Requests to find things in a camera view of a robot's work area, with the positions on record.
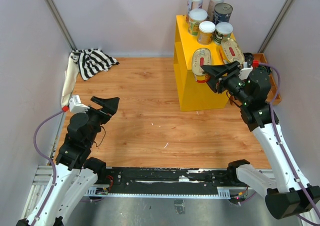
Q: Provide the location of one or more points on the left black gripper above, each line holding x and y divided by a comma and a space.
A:
109, 106

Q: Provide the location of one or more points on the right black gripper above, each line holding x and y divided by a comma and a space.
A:
216, 72

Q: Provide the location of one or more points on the red yellow fish tin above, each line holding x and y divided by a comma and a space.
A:
201, 56

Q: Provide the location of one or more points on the orange fruit can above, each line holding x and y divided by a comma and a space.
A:
205, 33

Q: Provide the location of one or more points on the green fruit can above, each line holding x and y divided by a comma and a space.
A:
222, 30

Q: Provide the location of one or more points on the white lid yellow can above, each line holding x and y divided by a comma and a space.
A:
196, 16

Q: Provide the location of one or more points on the dark brown can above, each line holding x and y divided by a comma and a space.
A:
222, 13

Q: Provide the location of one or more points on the tall white lid can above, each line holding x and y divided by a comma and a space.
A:
211, 7
192, 4

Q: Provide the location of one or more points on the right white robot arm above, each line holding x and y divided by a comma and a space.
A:
290, 193

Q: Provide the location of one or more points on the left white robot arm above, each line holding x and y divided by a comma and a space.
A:
74, 172

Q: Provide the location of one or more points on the yellow cabinet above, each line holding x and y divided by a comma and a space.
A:
193, 96

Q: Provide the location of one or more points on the black item top tray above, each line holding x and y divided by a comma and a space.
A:
248, 57

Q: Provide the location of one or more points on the striped black white cloth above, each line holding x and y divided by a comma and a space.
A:
92, 61

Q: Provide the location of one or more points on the wooden compartment tray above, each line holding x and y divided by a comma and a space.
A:
262, 59

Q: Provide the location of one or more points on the cream cloth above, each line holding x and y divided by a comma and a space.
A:
71, 75

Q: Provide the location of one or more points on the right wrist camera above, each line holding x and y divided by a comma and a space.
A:
245, 71

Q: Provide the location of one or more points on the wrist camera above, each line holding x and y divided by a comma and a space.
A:
76, 106
245, 71

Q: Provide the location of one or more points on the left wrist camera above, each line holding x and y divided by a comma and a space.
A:
76, 106

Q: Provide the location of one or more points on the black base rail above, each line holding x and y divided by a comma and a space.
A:
162, 182

